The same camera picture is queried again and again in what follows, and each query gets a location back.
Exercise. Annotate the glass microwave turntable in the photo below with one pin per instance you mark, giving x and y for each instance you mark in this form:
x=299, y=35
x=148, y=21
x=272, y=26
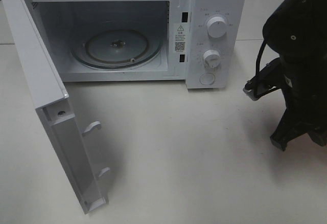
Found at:
x=116, y=49

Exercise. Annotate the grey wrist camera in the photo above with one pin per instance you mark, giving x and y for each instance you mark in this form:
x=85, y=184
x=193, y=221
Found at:
x=269, y=79

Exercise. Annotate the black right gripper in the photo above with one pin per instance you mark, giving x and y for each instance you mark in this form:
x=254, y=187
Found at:
x=305, y=97

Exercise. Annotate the round door release button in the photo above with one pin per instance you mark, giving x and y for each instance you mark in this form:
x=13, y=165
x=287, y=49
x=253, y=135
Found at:
x=207, y=79

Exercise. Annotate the white warning label sticker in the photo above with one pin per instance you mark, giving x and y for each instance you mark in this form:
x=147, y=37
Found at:
x=180, y=37

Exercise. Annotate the white timer knob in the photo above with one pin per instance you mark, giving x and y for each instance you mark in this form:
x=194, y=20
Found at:
x=211, y=58

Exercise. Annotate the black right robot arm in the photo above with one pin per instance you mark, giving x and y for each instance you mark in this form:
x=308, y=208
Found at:
x=297, y=32

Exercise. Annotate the upper white power knob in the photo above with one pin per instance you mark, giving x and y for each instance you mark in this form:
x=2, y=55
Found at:
x=216, y=26

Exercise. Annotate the white microwave door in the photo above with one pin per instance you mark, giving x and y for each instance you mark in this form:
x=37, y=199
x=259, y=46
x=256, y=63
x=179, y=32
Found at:
x=52, y=104

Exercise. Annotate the white microwave oven body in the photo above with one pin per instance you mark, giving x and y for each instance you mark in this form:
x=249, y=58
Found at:
x=66, y=20

